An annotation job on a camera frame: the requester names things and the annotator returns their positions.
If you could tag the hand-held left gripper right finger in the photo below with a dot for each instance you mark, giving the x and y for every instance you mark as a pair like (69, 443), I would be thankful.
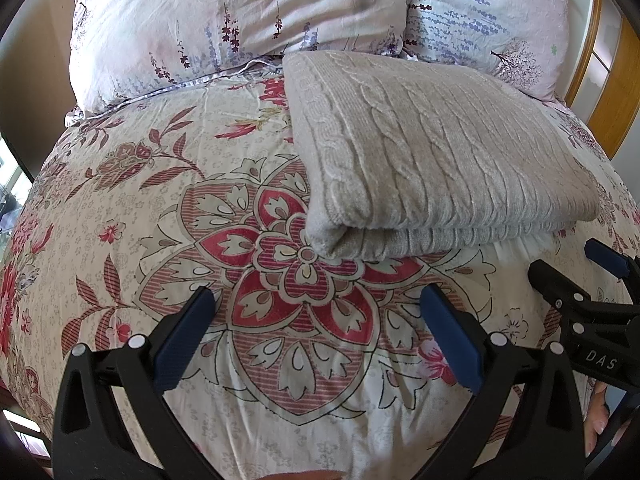
(450, 335)

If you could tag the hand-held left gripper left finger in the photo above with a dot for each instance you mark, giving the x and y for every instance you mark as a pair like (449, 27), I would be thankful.
(182, 340)

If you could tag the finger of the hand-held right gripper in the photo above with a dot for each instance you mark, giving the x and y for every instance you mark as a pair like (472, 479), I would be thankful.
(605, 257)
(555, 282)

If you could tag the person's right hand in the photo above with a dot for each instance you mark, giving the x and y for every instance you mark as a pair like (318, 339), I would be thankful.
(599, 410)

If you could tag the floral bedspread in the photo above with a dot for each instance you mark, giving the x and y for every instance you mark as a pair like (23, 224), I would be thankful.
(300, 375)

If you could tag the wooden framed cabinet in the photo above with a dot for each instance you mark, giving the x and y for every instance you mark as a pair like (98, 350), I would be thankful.
(627, 85)

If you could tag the pale blue floral pillow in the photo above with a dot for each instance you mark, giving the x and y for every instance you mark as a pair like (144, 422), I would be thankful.
(490, 10)

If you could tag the pink floral pillow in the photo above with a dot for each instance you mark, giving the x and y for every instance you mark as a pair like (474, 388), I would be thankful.
(225, 10)

